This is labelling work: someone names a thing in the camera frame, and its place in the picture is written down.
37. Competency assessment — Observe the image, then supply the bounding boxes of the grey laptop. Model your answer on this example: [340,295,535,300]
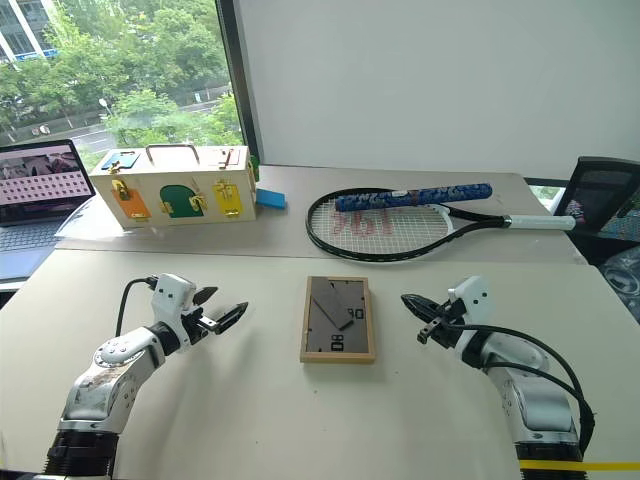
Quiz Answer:
[0,138,98,282]

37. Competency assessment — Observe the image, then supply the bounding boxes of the wooden lock puzzle box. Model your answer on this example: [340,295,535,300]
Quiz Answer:
[89,143,259,231]

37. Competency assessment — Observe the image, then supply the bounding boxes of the black mesh office chair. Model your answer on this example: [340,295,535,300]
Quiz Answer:
[551,155,640,267]

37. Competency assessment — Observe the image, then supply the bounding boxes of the black tennis racket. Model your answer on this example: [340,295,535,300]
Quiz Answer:
[305,186,578,263]

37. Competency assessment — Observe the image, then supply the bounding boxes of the dark window frame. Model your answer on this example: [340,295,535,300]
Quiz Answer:
[215,0,267,167]

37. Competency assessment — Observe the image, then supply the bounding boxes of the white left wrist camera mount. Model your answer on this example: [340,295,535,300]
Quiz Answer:
[149,273,197,329]

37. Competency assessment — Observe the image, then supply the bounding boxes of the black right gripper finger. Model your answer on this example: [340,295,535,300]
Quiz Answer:
[415,319,444,346]
[400,293,447,322]

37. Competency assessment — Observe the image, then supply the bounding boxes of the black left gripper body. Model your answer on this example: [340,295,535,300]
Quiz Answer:
[176,305,224,349]

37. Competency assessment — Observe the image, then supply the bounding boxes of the wooden framed grey board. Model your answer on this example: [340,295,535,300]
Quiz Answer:
[299,275,377,366]

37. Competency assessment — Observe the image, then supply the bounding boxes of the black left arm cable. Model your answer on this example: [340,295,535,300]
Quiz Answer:
[115,277,159,338]

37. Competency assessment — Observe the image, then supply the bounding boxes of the dark patterned cushion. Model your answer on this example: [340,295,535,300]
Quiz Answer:
[596,246,640,322]

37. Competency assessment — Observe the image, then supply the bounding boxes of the blue patterned roll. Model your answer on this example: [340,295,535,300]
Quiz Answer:
[334,182,494,213]

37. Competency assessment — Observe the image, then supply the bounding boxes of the yellow tape strip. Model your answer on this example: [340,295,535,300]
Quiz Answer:
[519,460,640,473]

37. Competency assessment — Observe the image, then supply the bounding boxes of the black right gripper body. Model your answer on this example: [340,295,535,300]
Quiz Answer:
[422,299,465,351]

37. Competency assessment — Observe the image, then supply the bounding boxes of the blue rectangular block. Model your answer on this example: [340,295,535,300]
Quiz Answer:
[255,188,289,211]

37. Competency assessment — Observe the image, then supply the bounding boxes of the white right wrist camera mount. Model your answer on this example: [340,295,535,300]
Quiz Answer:
[446,275,494,351]

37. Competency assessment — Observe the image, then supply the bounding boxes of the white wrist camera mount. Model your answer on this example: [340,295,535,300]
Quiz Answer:
[149,273,197,329]
[446,275,494,351]

